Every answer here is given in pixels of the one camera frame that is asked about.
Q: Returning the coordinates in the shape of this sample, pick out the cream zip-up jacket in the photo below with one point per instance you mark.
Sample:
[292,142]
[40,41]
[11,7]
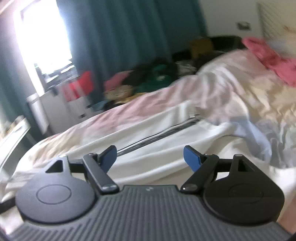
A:
[157,160]

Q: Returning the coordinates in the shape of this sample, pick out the red cloth on stand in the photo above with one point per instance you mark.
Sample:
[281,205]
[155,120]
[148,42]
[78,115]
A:
[83,84]

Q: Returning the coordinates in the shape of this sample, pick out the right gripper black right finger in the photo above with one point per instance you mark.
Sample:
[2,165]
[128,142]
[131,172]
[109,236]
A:
[234,190]

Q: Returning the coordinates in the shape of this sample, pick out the pink cloth on bed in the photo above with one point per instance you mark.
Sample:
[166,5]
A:
[283,67]

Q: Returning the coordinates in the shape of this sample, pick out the teal curtain left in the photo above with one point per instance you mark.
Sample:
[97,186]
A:
[13,100]

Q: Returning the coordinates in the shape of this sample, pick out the pile of dark clothes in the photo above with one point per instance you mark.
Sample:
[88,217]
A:
[161,73]

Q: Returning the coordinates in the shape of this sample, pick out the teal curtain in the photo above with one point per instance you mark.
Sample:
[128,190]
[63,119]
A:
[107,37]
[13,100]

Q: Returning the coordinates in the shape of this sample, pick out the white dressing table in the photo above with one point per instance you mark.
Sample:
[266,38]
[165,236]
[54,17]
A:
[12,139]

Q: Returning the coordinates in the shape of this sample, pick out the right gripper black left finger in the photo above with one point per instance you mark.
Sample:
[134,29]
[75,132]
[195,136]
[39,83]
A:
[66,190]

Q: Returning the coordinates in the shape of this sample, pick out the pink garment in pile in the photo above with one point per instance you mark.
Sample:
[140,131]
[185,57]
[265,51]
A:
[116,80]

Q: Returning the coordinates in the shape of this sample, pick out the silver garment steamer stand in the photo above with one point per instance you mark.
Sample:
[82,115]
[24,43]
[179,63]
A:
[64,83]

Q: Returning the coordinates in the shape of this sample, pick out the teal curtain right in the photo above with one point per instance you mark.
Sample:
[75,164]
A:
[107,37]

